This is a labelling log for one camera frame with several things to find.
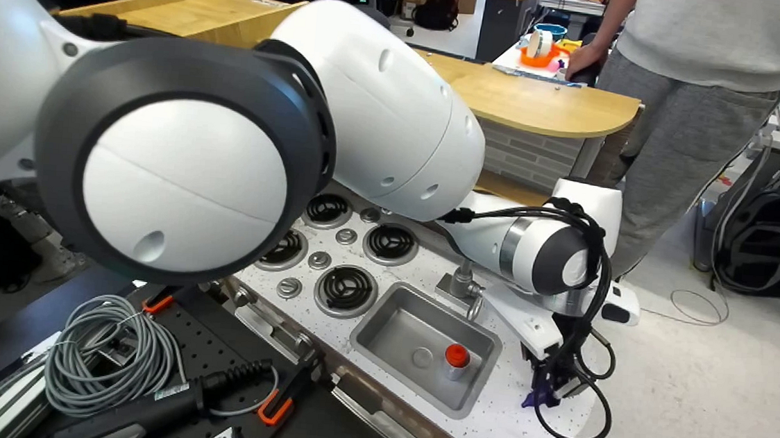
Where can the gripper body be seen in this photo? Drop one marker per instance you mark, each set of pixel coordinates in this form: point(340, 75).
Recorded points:
point(554, 368)

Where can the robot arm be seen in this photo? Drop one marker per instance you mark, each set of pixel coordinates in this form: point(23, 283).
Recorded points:
point(177, 181)

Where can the purple toy eggplant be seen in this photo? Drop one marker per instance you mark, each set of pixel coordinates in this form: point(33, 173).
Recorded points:
point(539, 394)

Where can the toy stove burner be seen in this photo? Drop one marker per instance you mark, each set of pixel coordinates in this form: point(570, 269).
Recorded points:
point(346, 291)
point(391, 243)
point(284, 250)
point(326, 210)

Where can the stove knob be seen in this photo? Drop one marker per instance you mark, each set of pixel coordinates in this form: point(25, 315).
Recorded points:
point(289, 288)
point(319, 261)
point(370, 215)
point(346, 236)

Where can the small bottle with orange cap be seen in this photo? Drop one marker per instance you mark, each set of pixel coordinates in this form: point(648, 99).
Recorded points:
point(457, 360)

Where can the silver toy tap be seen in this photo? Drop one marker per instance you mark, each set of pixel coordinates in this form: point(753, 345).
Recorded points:
point(461, 284)

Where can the metal toy sink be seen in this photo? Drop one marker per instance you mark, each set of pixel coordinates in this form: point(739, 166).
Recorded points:
point(398, 338)

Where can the black and grey backpack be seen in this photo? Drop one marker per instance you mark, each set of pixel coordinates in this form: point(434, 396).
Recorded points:
point(778, 242)

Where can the black clamp with orange tip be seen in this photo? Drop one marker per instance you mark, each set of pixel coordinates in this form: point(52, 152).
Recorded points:
point(159, 300)
point(282, 398)

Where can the person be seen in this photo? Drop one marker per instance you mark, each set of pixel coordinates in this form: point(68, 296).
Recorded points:
point(690, 124)

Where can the blue bowl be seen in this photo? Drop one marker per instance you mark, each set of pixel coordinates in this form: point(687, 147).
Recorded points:
point(551, 30)

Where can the dark cabinet with wooden top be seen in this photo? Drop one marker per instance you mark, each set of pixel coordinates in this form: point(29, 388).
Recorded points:
point(506, 19)

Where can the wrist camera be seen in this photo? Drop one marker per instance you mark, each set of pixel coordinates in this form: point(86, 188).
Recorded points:
point(524, 323)

